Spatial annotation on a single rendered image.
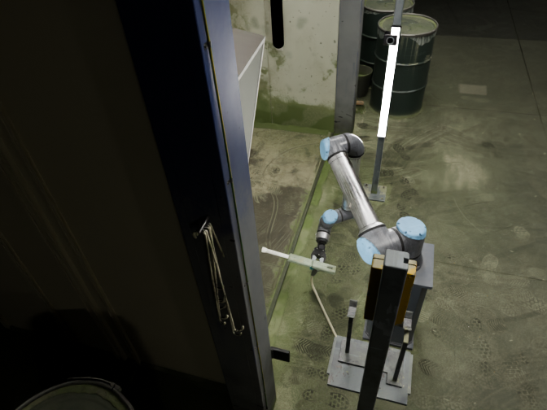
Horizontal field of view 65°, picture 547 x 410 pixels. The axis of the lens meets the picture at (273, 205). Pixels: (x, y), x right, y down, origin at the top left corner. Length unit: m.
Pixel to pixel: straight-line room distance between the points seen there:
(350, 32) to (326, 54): 0.29
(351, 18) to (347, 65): 0.41
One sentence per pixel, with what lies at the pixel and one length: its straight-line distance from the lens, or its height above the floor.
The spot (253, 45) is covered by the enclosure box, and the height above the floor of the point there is 1.64.
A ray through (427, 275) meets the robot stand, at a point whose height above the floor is 0.64.
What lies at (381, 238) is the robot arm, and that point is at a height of 0.90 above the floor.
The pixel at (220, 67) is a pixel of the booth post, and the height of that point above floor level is 2.05.
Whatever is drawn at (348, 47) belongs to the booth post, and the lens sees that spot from 4.03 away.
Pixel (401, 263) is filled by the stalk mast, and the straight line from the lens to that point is 1.13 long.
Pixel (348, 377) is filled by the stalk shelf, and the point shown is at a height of 0.79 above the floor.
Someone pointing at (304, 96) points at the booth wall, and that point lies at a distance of 4.32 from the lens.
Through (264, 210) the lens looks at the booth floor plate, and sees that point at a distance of 3.57.
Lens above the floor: 2.49
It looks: 43 degrees down
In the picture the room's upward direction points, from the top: 4 degrees counter-clockwise
